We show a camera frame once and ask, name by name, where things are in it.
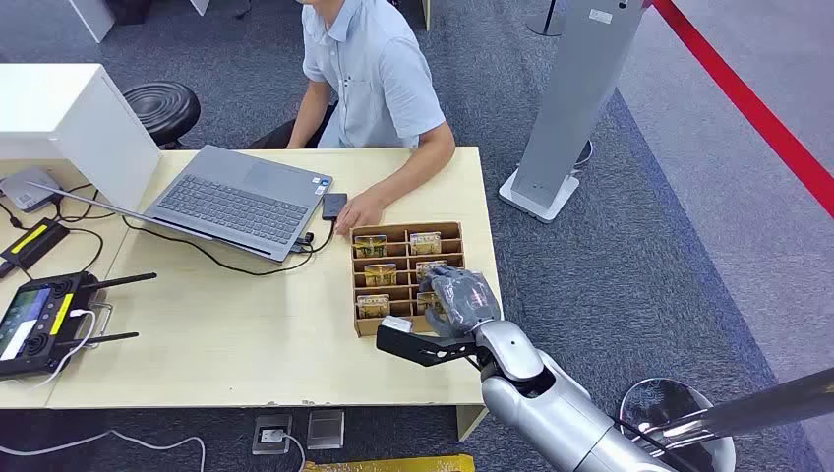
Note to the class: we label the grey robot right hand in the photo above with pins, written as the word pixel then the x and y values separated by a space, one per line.
pixel 466 300

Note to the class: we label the person's left hand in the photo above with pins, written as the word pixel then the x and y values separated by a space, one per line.
pixel 360 212

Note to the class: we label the person's right forearm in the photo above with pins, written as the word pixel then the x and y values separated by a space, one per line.
pixel 311 114

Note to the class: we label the person's left forearm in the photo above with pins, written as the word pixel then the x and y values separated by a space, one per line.
pixel 417 166

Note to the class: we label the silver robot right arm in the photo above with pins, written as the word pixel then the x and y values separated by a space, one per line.
pixel 547 404

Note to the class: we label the small black card reader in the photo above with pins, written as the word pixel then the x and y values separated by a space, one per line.
pixel 334 206

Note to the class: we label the printed card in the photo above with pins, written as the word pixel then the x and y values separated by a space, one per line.
pixel 430 267
pixel 427 302
pixel 380 275
pixel 373 307
pixel 370 247
pixel 425 243

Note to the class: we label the cardboard card holder box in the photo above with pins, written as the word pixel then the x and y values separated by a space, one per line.
pixel 407 260

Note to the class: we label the person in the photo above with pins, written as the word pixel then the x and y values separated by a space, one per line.
pixel 375 71

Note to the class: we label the wooden desk leg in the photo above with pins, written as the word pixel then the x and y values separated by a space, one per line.
pixel 470 422

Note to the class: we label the grey laptop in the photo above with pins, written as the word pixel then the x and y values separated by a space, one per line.
pixel 238 202

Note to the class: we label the yellow flat object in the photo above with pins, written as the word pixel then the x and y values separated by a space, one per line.
pixel 391 464

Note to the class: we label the metal floor plate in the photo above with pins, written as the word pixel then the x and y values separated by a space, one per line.
pixel 325 429

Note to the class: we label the black round stool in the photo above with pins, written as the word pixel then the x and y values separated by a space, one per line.
pixel 161 109

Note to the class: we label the grey kiosk stand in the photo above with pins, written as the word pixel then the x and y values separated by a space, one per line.
pixel 573 98

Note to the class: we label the floor socket with plug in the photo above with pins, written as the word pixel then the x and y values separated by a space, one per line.
pixel 272 434

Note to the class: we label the dark stanchion base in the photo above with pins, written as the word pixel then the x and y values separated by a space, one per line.
pixel 546 19

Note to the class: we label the white cabinet box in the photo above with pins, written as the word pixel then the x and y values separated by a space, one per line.
pixel 71 124

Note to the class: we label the white furniture panel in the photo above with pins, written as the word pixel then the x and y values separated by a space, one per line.
pixel 94 16

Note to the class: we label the black device with yellow label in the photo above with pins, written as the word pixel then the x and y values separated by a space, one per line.
pixel 31 242

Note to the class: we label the grey router box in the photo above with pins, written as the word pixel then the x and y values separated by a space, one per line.
pixel 27 189

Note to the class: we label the black remote controller with antennas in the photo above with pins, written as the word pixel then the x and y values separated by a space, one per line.
pixel 39 322

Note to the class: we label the chrome stanchion post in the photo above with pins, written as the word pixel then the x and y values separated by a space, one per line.
pixel 749 407

